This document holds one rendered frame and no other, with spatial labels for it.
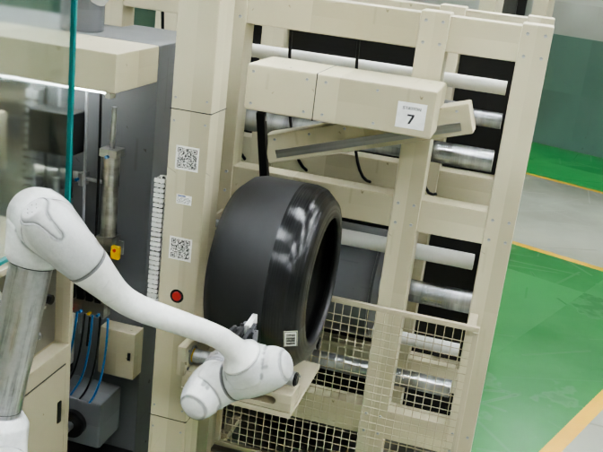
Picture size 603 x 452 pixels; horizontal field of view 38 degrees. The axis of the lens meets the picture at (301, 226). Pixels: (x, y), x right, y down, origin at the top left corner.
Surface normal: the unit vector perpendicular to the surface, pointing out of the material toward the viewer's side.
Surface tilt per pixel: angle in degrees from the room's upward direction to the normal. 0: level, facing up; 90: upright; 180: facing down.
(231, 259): 68
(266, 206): 31
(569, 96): 90
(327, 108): 90
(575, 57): 90
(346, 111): 90
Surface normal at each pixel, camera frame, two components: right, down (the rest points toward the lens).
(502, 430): 0.11, -0.94
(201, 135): -0.27, 0.27
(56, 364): 0.96, 0.19
